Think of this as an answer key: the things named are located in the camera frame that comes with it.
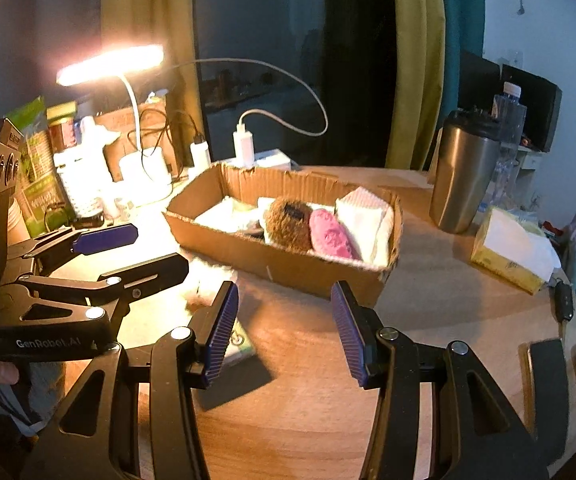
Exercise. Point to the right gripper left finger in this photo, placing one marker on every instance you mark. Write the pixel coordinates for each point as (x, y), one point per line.
(94, 432)

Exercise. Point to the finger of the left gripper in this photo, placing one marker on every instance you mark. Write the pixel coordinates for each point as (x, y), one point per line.
(131, 283)
(48, 252)

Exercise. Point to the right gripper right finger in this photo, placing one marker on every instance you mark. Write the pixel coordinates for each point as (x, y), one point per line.
(476, 433)

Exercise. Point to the clear plastic packet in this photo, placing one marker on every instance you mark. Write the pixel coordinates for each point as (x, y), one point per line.
(231, 216)

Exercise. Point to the brown fuzzy pouch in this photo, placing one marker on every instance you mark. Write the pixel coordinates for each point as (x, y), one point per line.
(287, 224)

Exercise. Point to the purple fuzzy pouch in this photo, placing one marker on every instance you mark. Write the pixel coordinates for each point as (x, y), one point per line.
(328, 236)

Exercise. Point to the white textured cloth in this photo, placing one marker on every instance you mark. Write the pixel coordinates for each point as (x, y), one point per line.
(360, 213)

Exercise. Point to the green snack bag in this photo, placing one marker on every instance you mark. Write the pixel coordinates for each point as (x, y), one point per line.
(39, 191)

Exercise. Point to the white perforated basket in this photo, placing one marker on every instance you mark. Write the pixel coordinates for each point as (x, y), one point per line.
(78, 184)

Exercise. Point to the black smartphone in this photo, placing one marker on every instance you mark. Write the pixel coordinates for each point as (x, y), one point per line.
(550, 389)

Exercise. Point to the red can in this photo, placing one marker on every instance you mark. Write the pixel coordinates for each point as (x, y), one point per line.
(62, 134)

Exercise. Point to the white desk lamp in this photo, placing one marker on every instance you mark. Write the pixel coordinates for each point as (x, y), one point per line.
(144, 180)

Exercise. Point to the cartoon tissue packet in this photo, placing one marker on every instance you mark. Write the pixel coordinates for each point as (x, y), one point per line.
(240, 346)

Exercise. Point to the black car key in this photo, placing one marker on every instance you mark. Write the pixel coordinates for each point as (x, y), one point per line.
(563, 299)

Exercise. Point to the yellow tissue pack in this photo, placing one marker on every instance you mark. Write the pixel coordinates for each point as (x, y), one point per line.
(515, 250)

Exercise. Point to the white folded towel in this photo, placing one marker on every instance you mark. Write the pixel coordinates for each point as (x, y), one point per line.
(381, 244)

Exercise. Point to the brown cardboard tray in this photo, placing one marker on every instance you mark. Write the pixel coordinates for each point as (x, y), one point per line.
(253, 251)

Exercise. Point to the white power strip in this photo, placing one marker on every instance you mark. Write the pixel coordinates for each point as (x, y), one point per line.
(274, 159)

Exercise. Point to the steel travel mug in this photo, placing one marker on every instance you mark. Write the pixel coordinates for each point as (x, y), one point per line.
(468, 151)

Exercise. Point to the clear plastic water bottle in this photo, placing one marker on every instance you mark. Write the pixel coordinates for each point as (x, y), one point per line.
(511, 115)

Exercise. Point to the black monitor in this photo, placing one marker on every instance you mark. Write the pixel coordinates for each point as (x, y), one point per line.
(542, 99)

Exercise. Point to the yellow curtain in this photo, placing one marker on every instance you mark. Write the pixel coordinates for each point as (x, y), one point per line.
(420, 57)

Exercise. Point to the white charger with black cable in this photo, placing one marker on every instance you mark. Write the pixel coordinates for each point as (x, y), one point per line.
(176, 134)

